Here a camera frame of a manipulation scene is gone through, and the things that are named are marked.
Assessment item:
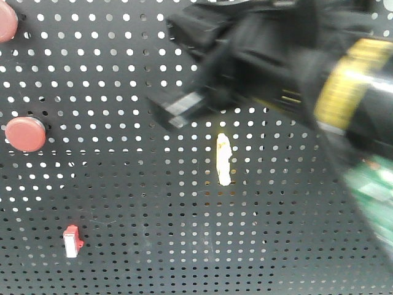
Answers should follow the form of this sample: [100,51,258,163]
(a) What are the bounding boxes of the red mushroom button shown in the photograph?
[5,117,46,152]
[0,1,18,43]

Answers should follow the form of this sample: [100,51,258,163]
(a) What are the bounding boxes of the lower red mushroom button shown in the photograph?
[5,117,46,152]

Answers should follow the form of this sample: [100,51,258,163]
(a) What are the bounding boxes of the upper red mushroom button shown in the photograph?
[0,1,18,43]

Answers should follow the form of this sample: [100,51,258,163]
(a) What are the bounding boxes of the yellow toggle switch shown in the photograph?
[216,133,232,186]

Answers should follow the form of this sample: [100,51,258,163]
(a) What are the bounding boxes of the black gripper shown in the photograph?
[147,1,322,131]

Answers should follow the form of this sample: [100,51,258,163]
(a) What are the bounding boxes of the red-white rocker switch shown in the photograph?
[63,225,84,258]

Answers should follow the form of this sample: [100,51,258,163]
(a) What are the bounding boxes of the black perforated pegboard panel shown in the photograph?
[1,1,392,294]

